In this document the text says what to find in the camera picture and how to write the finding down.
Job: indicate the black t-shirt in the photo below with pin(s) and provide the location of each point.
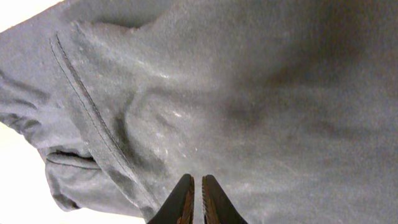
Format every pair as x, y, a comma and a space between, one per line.
291, 105

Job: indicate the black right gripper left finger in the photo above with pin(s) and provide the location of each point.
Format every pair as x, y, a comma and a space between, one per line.
179, 205

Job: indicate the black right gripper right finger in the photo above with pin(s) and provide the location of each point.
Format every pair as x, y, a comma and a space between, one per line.
217, 207

